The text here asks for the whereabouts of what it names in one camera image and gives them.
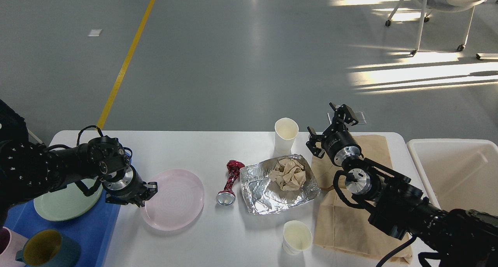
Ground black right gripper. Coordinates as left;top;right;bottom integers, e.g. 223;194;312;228
306;103;362;167

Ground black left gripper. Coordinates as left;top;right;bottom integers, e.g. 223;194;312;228
102;165;158;207

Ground pink plate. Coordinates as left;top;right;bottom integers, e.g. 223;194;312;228
141;169;205;231

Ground teal mug yellow inside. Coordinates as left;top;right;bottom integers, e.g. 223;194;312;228
15;229;81;267

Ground pink mug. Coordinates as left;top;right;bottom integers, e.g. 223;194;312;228
0;227;27;267

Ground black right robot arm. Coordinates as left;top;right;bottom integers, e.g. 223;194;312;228
306;103;498;267

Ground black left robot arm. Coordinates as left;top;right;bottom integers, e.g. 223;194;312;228
0;128;158;225

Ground upright white paper cup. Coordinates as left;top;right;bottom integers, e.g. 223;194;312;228
274;118;299;155

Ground crumpled brown paper napkin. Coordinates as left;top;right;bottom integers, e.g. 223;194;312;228
268;158;307;191

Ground blue plastic tray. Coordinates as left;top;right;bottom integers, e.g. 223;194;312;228
5;190;120;267

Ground crushed red can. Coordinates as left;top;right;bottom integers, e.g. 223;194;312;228
216;160;245;206

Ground green plate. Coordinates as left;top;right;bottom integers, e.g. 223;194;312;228
33;183;103;221

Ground aluminium foil tray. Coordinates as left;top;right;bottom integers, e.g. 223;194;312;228
240;154;321;214

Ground brown paper bag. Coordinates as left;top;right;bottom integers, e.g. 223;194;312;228
311;135;414;264

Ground lying white paper cup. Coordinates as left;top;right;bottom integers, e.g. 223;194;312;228
282;220;313;255

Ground white plastic bin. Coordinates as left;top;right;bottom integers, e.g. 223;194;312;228
407;138;498;216

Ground person dark trousers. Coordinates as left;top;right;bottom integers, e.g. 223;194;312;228
0;100;29;142

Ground white office chair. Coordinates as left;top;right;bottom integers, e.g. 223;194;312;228
385;0;486;56

